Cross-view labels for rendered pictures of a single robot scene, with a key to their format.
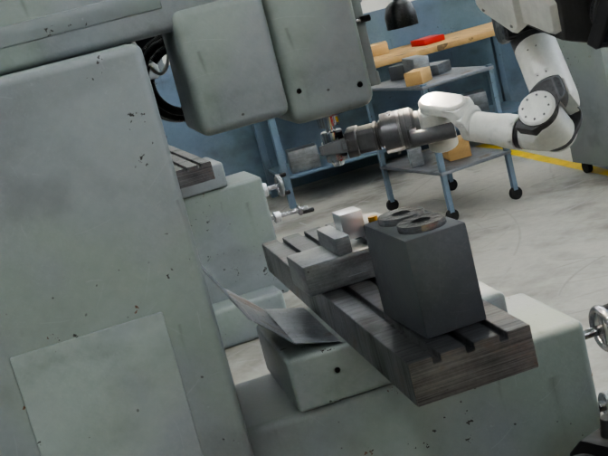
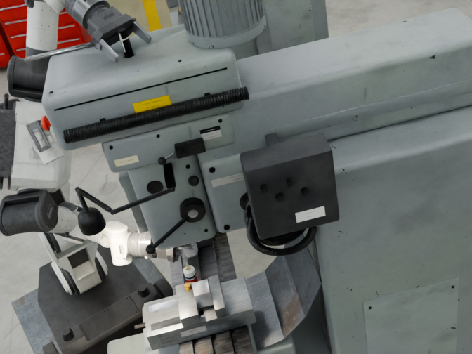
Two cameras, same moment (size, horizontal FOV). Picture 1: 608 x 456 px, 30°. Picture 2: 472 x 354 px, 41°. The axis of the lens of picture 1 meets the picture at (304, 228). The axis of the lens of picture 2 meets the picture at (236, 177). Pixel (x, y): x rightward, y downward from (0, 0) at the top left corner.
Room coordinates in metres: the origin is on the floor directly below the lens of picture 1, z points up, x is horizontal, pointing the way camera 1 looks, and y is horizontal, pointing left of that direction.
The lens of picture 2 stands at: (3.88, 0.32, 2.53)
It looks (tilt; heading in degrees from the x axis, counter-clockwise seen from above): 36 degrees down; 190
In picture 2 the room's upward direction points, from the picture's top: 13 degrees counter-clockwise
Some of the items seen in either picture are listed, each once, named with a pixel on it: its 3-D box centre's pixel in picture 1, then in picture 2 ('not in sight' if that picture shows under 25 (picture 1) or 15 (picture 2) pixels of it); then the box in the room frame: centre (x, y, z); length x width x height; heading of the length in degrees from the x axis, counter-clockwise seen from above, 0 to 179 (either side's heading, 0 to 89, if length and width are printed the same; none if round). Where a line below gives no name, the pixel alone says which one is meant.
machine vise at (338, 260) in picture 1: (367, 245); (197, 308); (2.50, -0.13, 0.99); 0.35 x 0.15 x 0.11; 102
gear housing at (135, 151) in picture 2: not in sight; (166, 121); (2.45, -0.07, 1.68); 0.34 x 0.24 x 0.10; 101
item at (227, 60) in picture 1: (221, 62); (236, 170); (2.42, 0.08, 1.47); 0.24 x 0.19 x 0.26; 11
